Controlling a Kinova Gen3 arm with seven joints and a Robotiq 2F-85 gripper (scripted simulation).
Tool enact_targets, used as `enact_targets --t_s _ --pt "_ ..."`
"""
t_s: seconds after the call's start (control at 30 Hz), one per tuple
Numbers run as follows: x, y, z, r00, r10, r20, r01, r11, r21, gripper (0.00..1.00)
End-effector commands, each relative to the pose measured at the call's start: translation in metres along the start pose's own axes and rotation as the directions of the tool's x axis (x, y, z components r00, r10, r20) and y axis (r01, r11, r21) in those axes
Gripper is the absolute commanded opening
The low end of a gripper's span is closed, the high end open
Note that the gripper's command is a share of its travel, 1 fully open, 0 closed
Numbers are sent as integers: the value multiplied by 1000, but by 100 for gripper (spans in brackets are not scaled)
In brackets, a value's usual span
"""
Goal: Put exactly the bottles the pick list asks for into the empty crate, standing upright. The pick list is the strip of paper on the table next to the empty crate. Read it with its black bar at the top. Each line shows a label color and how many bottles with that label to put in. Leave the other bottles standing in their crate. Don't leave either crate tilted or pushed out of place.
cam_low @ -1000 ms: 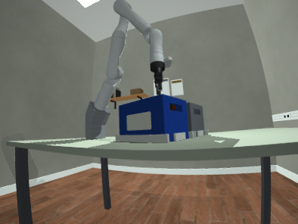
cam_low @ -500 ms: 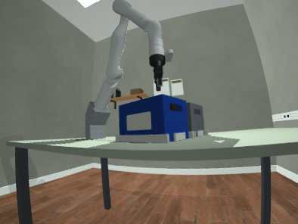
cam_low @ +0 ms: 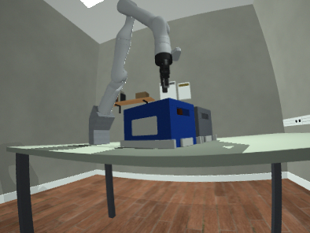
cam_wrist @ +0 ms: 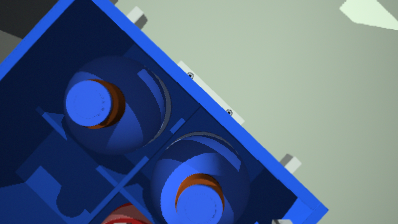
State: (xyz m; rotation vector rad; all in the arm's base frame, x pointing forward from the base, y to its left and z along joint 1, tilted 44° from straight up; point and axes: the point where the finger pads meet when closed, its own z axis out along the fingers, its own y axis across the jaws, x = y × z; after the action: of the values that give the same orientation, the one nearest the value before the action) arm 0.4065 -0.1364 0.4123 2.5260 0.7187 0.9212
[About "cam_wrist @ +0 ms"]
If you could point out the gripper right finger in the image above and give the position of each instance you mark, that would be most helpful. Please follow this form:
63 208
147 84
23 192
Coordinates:
282 221

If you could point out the blue divided crate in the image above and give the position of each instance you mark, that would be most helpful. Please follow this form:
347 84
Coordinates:
44 180

